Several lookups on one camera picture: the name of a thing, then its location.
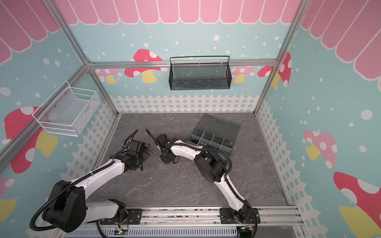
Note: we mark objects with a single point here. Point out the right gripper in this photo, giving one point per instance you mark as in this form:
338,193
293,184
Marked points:
164,161

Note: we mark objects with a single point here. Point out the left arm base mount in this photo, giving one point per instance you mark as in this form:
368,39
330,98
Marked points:
129,217

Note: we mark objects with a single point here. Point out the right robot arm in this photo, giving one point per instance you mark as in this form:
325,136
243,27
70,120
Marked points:
215,166

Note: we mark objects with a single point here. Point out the black wire mesh basket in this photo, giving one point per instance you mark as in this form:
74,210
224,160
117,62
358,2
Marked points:
200,73

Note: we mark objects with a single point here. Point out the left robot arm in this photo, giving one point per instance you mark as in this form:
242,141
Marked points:
67,207

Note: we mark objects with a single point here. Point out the green compartment organizer box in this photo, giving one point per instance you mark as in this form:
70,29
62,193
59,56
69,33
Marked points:
216,132

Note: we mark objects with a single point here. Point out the white wire mesh basket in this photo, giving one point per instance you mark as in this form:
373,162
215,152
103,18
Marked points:
69,112

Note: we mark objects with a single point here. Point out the aluminium rail frame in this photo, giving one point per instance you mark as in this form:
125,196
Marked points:
198,222

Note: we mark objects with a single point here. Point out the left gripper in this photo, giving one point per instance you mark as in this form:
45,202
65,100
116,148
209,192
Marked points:
145,155

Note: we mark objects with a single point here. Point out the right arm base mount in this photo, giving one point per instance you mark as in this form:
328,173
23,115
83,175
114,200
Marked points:
244,216

